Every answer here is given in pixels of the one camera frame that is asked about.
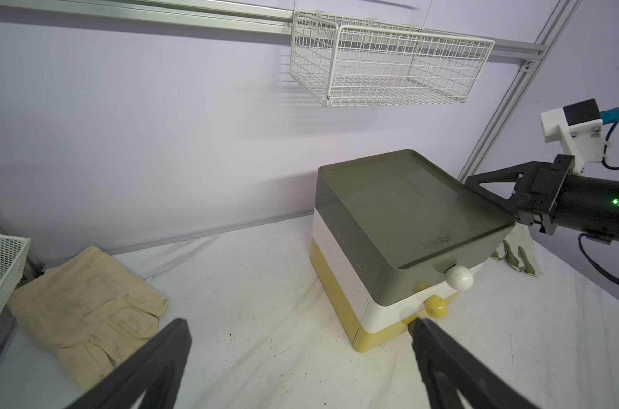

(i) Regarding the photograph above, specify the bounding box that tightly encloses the white wire wall basket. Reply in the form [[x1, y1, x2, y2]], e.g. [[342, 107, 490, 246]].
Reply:
[[290, 10, 495, 107]]

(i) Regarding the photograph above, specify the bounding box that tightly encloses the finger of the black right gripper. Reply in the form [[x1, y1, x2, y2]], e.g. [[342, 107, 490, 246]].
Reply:
[[465, 161, 540, 220]]

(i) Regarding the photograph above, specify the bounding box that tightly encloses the aluminium frame rail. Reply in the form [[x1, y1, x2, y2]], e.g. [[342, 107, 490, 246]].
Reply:
[[0, 1, 581, 181]]

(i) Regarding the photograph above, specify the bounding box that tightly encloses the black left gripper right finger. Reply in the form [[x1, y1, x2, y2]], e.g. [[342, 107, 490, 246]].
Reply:
[[410, 319, 535, 408]]

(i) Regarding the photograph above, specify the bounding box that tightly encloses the olive white yellow drawer cabinet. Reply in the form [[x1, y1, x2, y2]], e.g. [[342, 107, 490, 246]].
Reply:
[[310, 149, 515, 353]]

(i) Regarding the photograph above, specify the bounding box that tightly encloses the yellow bottom drawer knob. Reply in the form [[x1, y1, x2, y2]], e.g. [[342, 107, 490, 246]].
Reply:
[[424, 295, 448, 320]]

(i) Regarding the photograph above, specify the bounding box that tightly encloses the beige work glove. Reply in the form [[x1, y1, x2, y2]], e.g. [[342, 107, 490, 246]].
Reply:
[[8, 246, 169, 391]]

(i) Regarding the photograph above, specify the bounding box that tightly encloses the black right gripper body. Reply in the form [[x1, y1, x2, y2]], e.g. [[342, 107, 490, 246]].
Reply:
[[511, 154, 575, 235]]

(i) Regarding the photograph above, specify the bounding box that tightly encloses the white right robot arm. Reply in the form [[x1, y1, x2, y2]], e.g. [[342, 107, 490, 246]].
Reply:
[[465, 154, 619, 244]]

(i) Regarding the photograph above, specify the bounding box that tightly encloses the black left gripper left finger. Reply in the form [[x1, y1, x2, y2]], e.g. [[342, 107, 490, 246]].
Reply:
[[69, 318, 192, 408]]

